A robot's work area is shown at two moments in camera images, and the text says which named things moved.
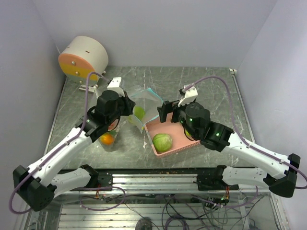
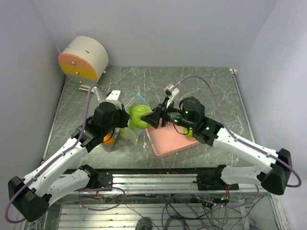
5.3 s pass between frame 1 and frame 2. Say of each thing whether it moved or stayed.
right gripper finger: moved
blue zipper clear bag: moved
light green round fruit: stayed
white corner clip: stayed
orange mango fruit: stayed
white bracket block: stayed
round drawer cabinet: stayed
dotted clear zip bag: stayed
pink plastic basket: stayed
